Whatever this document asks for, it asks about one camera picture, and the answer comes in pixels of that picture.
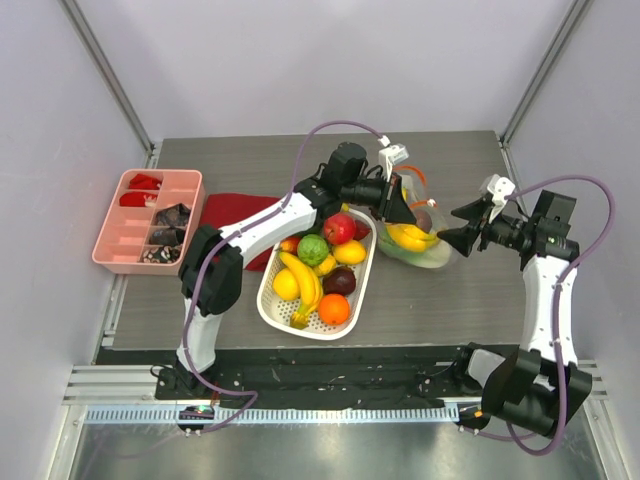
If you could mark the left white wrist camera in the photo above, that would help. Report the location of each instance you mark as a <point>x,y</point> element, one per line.
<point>390,155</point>

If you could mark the red apple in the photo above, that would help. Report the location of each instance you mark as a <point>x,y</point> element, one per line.
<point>339,229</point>

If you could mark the small green cabbage ball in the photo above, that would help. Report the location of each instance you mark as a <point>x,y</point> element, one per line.
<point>312,249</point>

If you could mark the clear zip top bag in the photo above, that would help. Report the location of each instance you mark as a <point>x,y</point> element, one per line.
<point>416,181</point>

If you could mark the green white cabbage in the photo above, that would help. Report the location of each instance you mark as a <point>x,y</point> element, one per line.
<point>434,257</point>

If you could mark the pink compartment tray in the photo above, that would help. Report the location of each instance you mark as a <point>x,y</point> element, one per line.
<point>123,235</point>

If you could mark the white perforated fruit basket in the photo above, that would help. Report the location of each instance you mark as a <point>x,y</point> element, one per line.
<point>277,312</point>

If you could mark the dark red mangosteen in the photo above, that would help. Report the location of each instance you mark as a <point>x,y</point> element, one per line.
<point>341,281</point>

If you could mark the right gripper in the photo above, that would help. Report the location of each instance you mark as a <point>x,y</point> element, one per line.
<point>485,226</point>

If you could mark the red items in tray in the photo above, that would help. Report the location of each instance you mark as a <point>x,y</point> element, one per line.
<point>142,191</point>

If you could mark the yellow banana bunch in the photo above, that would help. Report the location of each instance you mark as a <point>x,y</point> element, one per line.
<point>409,236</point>

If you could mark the dark purple fig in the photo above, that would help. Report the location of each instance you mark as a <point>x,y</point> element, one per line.
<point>423,220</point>

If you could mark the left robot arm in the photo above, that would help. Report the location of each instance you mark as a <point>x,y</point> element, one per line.
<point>211,272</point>

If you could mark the red folded cloth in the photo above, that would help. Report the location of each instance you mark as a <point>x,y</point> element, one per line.
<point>223,209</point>

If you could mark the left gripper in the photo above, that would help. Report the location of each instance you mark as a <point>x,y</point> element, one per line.
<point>391,203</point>

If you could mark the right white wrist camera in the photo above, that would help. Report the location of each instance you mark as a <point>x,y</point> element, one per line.
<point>499,189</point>

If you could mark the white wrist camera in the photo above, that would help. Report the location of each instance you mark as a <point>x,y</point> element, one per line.
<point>390,155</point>
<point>499,189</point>

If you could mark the dark wrapped items in tray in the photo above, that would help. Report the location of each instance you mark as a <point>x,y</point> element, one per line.
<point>167,235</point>

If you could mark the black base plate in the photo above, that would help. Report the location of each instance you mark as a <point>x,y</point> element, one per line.
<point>326,378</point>

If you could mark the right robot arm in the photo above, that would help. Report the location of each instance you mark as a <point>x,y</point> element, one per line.
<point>539,386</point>

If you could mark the small yellow banana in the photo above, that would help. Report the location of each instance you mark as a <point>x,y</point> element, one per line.
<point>326,266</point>

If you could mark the yellow lemon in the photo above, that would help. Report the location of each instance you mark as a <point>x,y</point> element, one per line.
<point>285,285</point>
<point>350,253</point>

